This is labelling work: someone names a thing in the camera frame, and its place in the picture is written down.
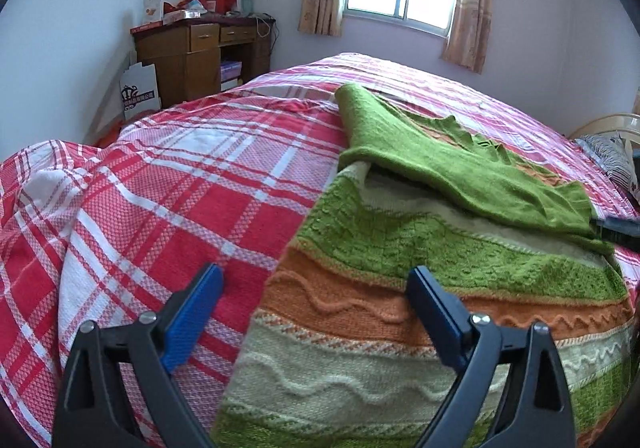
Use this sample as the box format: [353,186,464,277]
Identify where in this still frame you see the beige plastic chair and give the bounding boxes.
[570,113,640,153]

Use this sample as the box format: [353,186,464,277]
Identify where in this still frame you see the green orange striped knit sweater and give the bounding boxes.
[210,82,640,448]

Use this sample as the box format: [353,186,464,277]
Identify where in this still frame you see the white paper bag crown print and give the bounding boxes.
[119,60,162,121]

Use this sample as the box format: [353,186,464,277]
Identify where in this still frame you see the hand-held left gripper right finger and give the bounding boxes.
[406,266,576,448]

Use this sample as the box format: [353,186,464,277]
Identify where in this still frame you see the flat white red box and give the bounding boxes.
[162,9,203,23]

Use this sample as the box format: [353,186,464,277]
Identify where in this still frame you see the brown wooden desk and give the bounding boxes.
[131,15,277,111]

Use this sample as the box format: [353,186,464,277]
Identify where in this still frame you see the white cable on desk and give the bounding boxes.
[254,12,278,42]

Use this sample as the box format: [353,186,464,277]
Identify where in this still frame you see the red plaid bed sheet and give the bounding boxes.
[0,52,640,448]

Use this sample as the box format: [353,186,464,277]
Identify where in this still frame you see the striped grey pillow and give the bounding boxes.
[575,134,640,201]

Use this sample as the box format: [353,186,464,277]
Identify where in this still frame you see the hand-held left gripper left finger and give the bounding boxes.
[52,263,224,448]

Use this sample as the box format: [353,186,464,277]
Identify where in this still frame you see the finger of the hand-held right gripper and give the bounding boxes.
[592,215,640,245]

